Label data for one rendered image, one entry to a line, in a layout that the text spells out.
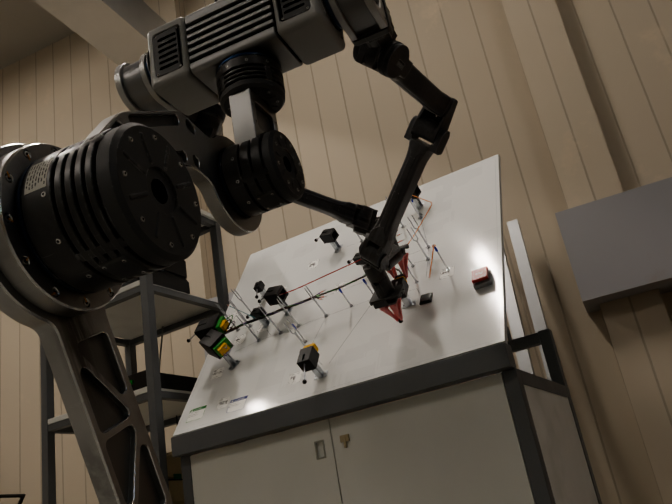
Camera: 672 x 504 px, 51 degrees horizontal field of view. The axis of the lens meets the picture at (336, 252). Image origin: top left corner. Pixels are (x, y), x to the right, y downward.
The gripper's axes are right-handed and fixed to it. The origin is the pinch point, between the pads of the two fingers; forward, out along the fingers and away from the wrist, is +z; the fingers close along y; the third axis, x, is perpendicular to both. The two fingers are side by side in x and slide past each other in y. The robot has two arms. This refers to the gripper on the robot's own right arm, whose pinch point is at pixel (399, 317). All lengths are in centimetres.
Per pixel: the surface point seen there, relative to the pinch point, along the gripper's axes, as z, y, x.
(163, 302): -17, 106, -29
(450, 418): 20.5, -12.9, 25.3
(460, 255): -1.3, -15.8, -28.2
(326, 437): 19.2, 26.9, 25.7
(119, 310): -23, 122, -22
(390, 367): 6.9, 2.1, 15.1
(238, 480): 25, 61, 32
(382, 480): 29.8, 10.2, 35.2
